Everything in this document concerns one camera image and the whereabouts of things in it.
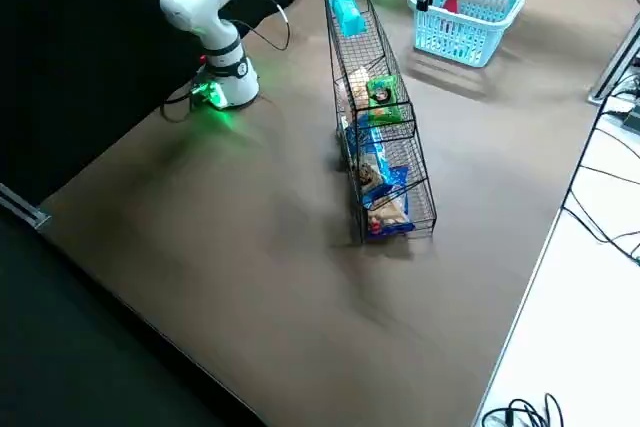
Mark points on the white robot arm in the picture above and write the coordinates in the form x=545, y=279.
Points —
x=220, y=37

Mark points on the light blue plastic basket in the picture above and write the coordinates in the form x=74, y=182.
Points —
x=470, y=42

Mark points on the dark blue beige snack bag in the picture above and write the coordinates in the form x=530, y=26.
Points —
x=392, y=212

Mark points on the teal snack pack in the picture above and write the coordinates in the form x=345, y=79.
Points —
x=349, y=17

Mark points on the green snack pack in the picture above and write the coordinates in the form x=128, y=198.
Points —
x=385, y=97

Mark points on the beige cracker pack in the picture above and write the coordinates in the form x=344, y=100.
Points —
x=359, y=89

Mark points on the blue and white snack pack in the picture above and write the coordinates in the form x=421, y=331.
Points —
x=367, y=147

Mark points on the white desk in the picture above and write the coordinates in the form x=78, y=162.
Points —
x=575, y=322

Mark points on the aluminium frame post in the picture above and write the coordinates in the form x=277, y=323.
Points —
x=615, y=62

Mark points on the aluminium frame rail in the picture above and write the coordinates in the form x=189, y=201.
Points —
x=25, y=207

